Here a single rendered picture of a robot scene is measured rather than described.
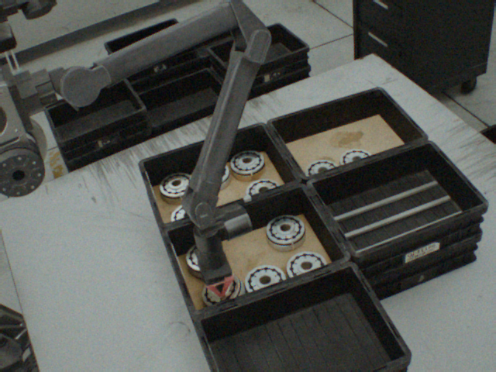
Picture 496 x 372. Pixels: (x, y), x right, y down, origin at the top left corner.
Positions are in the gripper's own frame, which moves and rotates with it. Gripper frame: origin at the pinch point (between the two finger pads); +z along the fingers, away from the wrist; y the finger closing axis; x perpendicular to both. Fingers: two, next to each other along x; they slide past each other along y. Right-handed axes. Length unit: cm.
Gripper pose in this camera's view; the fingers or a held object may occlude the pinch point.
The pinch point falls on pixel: (218, 287)
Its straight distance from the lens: 153.0
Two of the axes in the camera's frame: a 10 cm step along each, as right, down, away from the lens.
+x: -9.4, 2.8, -1.7
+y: -3.1, -5.7, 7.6
